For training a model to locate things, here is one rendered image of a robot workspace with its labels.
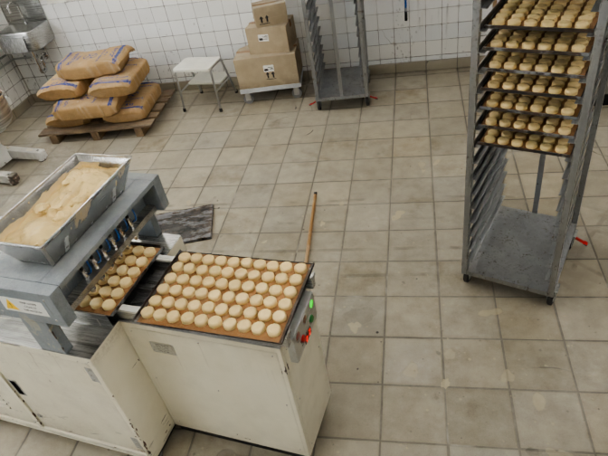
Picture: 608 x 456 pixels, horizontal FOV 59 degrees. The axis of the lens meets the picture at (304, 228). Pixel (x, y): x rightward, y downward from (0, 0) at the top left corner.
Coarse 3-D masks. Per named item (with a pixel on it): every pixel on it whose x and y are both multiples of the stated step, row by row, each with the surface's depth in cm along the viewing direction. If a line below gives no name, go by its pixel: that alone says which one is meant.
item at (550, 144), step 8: (488, 128) 260; (488, 136) 252; (496, 136) 253; (504, 136) 251; (512, 136) 252; (520, 136) 248; (528, 136) 250; (536, 136) 246; (544, 136) 248; (504, 144) 247; (512, 144) 245; (520, 144) 243; (528, 144) 242; (536, 144) 241; (544, 144) 240; (552, 144) 242; (560, 144) 238; (568, 144) 238; (560, 152) 235; (568, 152) 236
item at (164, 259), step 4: (160, 256) 231; (164, 256) 230; (168, 256) 230; (172, 256) 230; (156, 260) 230; (160, 260) 229; (164, 260) 228; (168, 260) 228; (172, 260) 228; (152, 264) 233; (156, 264) 233; (160, 264) 231; (164, 264) 231; (168, 264) 230; (156, 268) 234; (160, 268) 233; (164, 268) 232; (312, 276) 206; (308, 280) 208; (312, 280) 208; (308, 284) 209; (312, 284) 209; (308, 288) 211; (312, 288) 210
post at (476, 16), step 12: (480, 0) 210; (480, 12) 214; (468, 120) 244; (468, 132) 248; (468, 144) 251; (468, 156) 255; (468, 168) 259; (468, 180) 263; (468, 192) 268; (468, 204) 272; (468, 216) 277; (468, 228) 282; (468, 240) 286; (468, 252) 293; (468, 264) 300
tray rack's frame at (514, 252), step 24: (600, 96) 267; (504, 216) 331; (528, 216) 328; (552, 216) 324; (576, 216) 314; (504, 240) 315; (528, 240) 312; (480, 264) 303; (504, 264) 300; (528, 264) 297; (528, 288) 285
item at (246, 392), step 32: (128, 320) 212; (160, 352) 218; (192, 352) 210; (224, 352) 203; (256, 352) 196; (288, 352) 198; (320, 352) 237; (160, 384) 237; (192, 384) 227; (224, 384) 218; (256, 384) 210; (288, 384) 203; (320, 384) 241; (192, 416) 248; (224, 416) 237; (256, 416) 228; (288, 416) 219; (320, 416) 246; (288, 448) 238
